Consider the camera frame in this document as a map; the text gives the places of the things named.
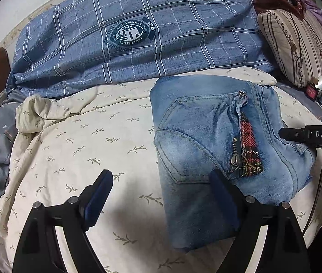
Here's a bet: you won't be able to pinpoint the striped floral beige pillow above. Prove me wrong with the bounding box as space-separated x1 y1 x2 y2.
257 9 322 88

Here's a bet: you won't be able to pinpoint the light blue denim jeans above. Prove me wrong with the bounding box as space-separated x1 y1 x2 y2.
150 75 316 251

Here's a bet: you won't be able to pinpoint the purple cloth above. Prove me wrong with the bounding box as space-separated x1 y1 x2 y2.
294 0 322 30

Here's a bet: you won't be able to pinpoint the blue plaid quilt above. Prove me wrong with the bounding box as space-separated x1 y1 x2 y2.
6 0 277 99

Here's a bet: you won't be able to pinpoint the red label small bottle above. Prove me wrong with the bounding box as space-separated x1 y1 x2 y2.
305 77 319 102

